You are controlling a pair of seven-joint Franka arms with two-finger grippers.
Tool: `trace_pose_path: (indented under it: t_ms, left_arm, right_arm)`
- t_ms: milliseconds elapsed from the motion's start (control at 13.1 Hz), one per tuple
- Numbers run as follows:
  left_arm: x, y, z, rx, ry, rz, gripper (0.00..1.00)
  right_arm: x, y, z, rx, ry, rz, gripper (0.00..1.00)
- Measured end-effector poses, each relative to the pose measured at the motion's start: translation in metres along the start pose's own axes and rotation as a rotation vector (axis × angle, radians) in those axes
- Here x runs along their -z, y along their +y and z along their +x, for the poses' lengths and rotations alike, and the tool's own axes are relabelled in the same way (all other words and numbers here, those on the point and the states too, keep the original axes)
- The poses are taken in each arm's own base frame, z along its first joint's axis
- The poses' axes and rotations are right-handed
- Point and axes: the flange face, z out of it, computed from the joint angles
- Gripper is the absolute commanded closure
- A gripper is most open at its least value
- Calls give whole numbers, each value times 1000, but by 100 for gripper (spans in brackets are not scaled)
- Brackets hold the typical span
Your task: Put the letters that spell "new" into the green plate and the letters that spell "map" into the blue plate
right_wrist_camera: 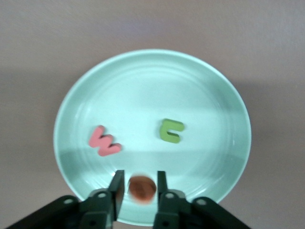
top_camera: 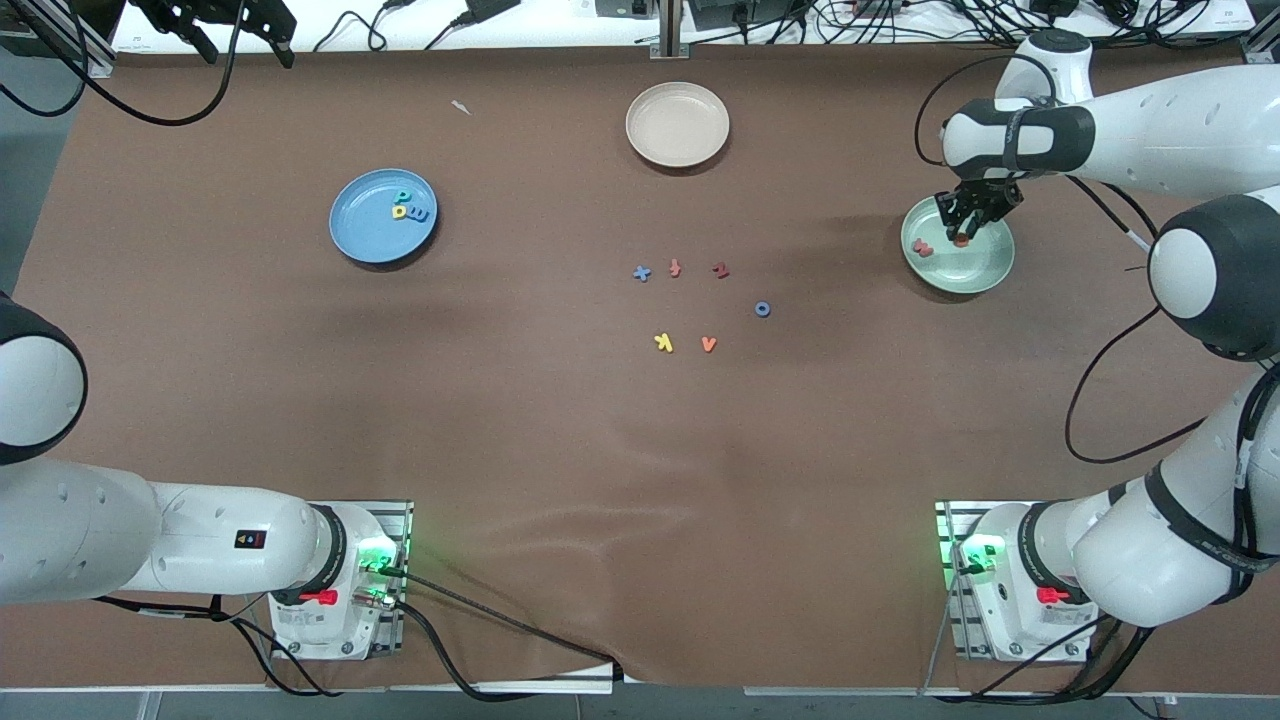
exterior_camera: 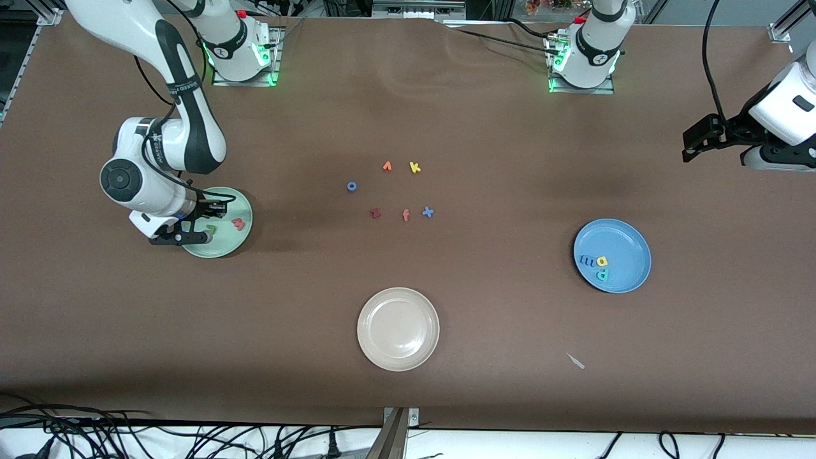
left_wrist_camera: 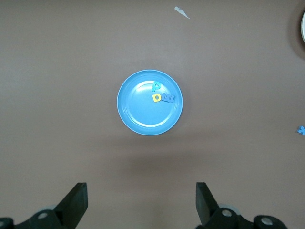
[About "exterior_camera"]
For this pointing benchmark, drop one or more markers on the pink foam letter m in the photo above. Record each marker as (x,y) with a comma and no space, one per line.
(238,224)

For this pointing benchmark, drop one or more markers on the blue foam letter m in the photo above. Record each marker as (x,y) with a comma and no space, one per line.
(586,261)

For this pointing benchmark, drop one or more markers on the teal foam letter d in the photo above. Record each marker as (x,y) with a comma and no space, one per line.
(599,276)

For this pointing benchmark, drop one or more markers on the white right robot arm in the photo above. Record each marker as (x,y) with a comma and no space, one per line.
(108,19)

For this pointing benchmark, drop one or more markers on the green plate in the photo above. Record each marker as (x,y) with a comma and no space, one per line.
(236,245)

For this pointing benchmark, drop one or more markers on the blue plate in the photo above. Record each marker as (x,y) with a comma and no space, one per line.
(625,245)

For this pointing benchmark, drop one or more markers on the orange cluttered items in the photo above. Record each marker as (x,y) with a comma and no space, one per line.
(554,5)

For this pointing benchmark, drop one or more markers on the beige plate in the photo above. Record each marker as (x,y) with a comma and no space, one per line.
(398,329)

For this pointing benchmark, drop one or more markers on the brown table cover sheet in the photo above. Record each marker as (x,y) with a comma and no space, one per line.
(408,95)

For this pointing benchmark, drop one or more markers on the small white paper scrap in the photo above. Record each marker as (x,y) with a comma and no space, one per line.
(575,361)

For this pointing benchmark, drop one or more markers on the grey metal box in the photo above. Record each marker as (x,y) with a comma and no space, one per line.
(417,7)

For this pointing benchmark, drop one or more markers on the dark metal bar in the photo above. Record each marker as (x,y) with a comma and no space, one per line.
(389,440)

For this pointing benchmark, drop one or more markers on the aluminium frame corner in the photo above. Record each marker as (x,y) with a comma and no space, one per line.
(51,16)
(779,30)

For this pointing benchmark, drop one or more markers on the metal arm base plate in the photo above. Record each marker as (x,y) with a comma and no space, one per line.
(276,38)
(605,90)

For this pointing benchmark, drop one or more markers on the silver metal bracket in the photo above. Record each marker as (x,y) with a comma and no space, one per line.
(413,415)

